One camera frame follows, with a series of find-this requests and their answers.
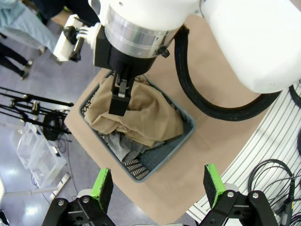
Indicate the black camera tripod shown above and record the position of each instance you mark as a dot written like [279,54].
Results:
[35,113]

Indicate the person in black T-shirt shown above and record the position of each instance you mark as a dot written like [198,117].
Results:
[47,9]

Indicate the ribbed aluminium mounting plate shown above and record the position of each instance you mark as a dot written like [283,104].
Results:
[258,146]

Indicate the grey plastic lattice basket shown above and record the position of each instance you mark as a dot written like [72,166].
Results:
[164,155]

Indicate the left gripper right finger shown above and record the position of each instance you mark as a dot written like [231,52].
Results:
[212,186]

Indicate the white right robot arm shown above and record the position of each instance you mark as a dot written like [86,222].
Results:
[247,35]

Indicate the grey melange top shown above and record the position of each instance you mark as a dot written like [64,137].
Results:
[122,146]

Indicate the mannequin in light-blue fleece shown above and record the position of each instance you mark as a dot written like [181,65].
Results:
[30,30]

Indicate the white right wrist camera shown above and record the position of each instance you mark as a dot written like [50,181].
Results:
[65,40]

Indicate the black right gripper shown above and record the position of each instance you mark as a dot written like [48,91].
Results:
[122,61]

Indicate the clear plastic storage box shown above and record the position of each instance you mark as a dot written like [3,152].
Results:
[40,150]

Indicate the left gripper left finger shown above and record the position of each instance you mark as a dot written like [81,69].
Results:
[103,188]

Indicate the beige short-sleeved shirt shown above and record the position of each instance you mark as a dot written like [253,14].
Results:
[145,113]

